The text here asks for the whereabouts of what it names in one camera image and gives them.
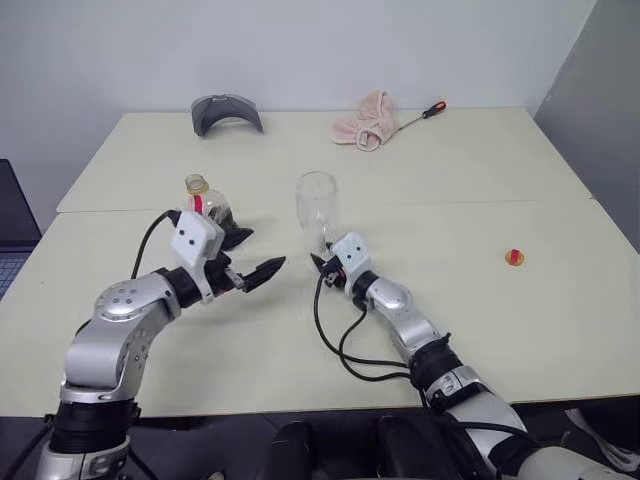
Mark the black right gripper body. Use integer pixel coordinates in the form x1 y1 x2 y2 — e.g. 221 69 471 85
322 259 351 293

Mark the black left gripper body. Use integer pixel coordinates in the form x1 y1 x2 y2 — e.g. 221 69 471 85
203 250 249 300

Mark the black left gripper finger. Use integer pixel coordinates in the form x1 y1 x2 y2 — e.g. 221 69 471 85
242 255 288 294
222 226 257 252

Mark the small bottle with yellow cap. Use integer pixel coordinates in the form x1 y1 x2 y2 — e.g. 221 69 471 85
183 173 242 237

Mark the grey curved holder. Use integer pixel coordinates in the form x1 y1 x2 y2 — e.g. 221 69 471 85
191 94 265 138

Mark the pink fluffy towel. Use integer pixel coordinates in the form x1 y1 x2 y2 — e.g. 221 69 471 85
329 89 399 152

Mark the dark rounded shape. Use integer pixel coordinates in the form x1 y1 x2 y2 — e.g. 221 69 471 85
271 421 315 480

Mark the black laptop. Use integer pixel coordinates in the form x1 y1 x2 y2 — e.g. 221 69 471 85
0 158 44 252

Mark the white crumpled sheet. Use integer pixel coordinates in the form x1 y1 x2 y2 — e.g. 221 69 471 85
564 407 640 472

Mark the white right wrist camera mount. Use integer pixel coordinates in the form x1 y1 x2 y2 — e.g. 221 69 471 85
328 232 374 276

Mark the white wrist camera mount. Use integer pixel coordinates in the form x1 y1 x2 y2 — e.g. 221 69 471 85
328 232 374 276
170 209 226 307

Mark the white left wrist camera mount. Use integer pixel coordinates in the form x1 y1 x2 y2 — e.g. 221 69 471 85
170 209 226 307

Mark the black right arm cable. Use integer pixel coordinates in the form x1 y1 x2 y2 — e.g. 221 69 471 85
313 269 427 399

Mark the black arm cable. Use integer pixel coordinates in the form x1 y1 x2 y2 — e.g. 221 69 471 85
130 209 182 280
313 269 427 399

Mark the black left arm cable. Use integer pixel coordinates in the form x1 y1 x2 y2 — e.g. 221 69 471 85
130 209 182 280

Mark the screwdriver, black and orange handle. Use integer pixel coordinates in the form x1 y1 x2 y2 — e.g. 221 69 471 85
394 100 448 133

